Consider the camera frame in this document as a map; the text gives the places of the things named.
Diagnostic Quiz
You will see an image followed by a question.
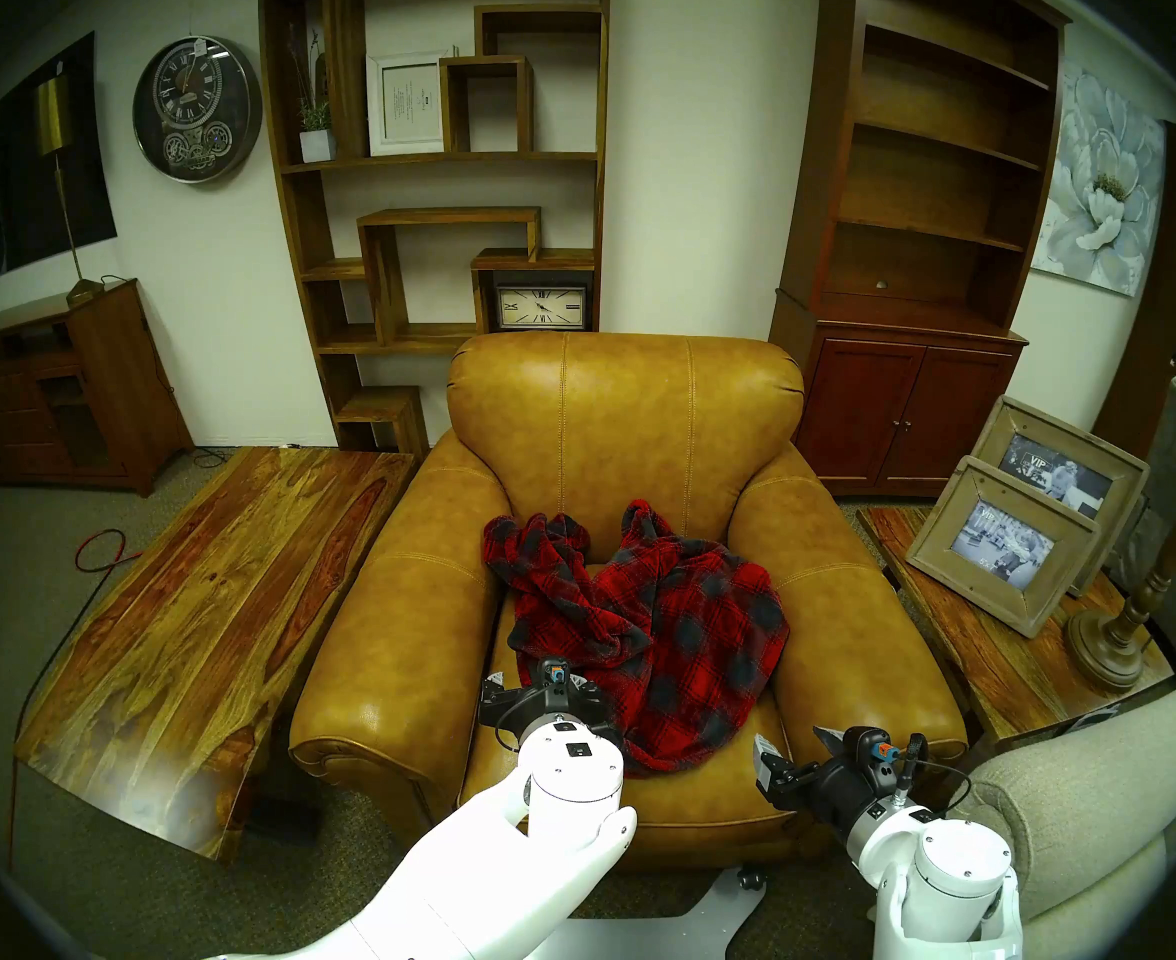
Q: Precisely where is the open wooden shelf unit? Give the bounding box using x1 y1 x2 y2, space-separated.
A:
258 0 611 459

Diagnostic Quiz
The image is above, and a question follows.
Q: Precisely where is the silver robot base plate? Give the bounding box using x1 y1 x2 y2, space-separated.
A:
528 866 769 960

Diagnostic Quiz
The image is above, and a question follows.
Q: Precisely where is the rustic wood side table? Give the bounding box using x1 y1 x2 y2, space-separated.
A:
856 504 1176 744

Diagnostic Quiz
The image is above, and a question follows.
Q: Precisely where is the gold shade lamp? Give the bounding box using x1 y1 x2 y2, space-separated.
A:
32 73 107 307

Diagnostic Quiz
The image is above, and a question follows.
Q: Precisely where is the cherry wood bookcase hutch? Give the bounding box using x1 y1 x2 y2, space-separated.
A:
768 0 1071 497

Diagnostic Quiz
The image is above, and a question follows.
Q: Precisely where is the grey wooden photo frame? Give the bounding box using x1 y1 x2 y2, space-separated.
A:
906 456 1101 639

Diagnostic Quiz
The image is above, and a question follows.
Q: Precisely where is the small potted plant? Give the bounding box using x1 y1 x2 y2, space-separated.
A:
288 28 337 164

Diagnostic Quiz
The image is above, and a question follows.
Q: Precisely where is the white flower canvas painting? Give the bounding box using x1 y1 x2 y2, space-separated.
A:
1031 63 1167 297

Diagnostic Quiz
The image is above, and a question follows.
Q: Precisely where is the striped wood coffee table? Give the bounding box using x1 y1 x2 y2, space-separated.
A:
14 446 417 862

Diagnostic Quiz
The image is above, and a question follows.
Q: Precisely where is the white framed certificate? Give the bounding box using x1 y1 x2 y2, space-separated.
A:
366 50 454 157

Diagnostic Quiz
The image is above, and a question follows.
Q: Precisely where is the round gear wall clock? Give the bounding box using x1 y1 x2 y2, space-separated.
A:
132 35 263 184

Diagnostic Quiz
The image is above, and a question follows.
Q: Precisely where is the dark wood sideboard cabinet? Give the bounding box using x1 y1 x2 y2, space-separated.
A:
0 278 195 497

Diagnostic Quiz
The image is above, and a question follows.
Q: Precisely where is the red plaid fleece blanket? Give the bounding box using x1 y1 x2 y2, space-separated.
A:
482 499 791 775

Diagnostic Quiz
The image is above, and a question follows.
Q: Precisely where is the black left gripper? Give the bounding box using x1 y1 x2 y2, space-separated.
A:
478 672 621 754

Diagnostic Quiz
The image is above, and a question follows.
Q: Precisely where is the dark zebra wall picture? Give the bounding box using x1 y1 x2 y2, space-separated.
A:
0 32 117 287

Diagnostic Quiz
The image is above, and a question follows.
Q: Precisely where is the turned wooden lamp base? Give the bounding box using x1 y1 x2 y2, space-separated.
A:
1066 438 1176 691

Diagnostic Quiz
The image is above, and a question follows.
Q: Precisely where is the red floor cable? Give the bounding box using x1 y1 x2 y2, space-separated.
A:
74 528 144 575

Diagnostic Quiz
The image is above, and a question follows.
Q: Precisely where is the tan leather armchair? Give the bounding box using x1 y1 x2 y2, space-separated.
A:
290 330 969 869

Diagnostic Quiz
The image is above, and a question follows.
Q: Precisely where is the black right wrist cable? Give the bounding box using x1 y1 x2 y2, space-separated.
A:
898 733 974 819

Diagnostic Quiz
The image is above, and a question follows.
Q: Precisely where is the rectangular mantel clock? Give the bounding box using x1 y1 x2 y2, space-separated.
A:
494 284 589 332

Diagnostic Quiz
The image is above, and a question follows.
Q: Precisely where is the beige fabric armchair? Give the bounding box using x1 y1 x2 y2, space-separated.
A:
953 668 1176 960

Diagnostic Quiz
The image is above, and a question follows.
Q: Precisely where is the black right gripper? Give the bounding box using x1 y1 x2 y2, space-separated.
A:
753 725 909 839

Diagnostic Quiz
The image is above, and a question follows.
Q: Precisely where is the grey frame with VIP photo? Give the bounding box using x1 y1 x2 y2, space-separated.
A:
970 396 1151 597

